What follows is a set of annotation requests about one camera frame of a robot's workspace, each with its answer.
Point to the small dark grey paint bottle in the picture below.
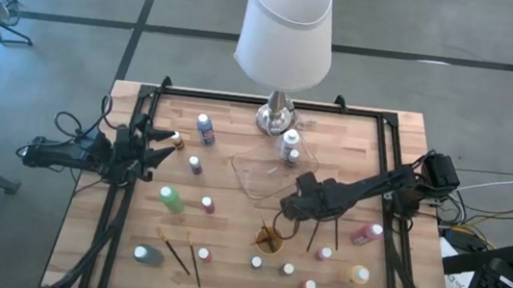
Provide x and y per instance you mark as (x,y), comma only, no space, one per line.
(292,158)

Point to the small orange-brown paint bottle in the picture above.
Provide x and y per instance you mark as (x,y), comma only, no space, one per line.
(287,269)

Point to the paintbrush with orange bristles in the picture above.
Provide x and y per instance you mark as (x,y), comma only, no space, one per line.
(261,242)

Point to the clear plastic tray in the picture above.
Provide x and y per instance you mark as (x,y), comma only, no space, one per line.
(262,178)

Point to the small purple paint bottle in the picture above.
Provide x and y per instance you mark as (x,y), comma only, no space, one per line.
(195,165)

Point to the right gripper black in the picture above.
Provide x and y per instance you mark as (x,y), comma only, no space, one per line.
(316,197)

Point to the small magenta paint bottle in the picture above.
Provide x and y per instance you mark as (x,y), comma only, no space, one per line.
(208,205)

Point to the small red paint bottle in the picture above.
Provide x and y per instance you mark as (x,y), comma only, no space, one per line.
(204,254)
(308,285)

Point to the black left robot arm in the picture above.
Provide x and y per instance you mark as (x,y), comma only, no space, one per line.
(56,155)

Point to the black aluminium table frame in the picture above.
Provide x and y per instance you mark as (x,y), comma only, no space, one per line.
(271,102)

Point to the yellow ribbed cup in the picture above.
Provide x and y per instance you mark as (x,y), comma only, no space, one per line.
(277,249)

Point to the small pink paint bottle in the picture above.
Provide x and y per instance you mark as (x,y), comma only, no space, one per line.
(324,253)

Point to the large green paint bottle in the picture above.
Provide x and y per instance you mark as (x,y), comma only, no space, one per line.
(171,199)

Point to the white-shade silver table lamp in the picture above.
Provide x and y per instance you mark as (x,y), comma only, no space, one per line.
(282,45)

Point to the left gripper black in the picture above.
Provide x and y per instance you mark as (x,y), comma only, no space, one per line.
(129,158)

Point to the large white paint bottle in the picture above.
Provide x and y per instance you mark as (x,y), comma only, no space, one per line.
(289,143)

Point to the paintbrushes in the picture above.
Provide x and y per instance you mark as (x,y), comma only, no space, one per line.
(268,235)

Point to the large pink paint bottle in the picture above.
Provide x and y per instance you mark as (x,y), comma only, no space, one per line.
(366,234)

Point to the long dark orange-tipped paintbrush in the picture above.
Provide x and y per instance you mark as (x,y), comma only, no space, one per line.
(194,260)
(174,253)

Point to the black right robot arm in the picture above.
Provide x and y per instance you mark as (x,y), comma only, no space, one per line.
(377,187)

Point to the large grey paint bottle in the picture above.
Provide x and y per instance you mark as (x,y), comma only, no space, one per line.
(148,255)

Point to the large blue paint bottle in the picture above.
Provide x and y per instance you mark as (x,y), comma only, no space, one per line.
(205,132)

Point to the small yellow black-label paint bottle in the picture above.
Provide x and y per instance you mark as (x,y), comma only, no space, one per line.
(177,141)

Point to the large yellow paint bottle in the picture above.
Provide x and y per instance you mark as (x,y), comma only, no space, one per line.
(357,275)

